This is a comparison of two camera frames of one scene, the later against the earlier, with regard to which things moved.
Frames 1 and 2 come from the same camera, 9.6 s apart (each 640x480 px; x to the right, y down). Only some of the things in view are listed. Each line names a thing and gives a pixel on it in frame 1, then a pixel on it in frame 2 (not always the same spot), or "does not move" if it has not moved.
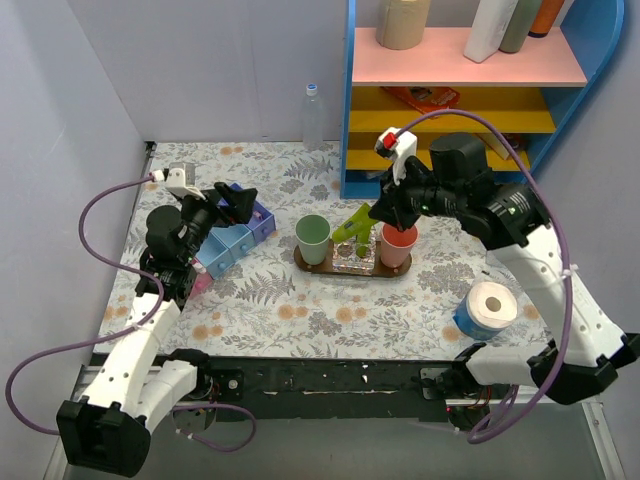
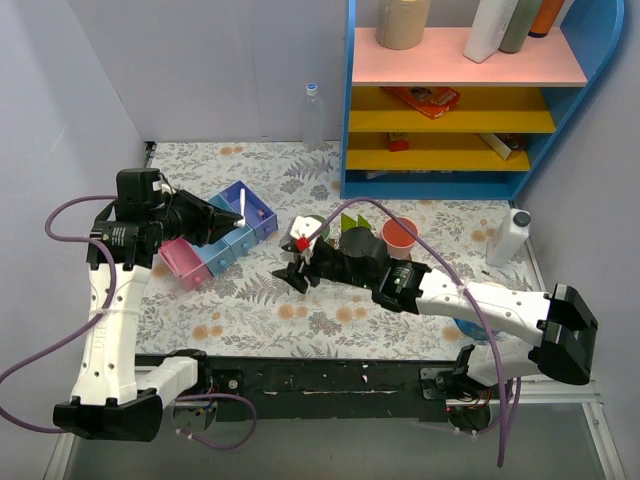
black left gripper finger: x=237 y=204 -> x=220 y=222
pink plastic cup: x=396 y=246 does not move
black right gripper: x=392 y=201 -> x=305 y=268
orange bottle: x=544 y=18 does not move
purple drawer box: x=261 y=221 does not move
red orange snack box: x=426 y=99 does not move
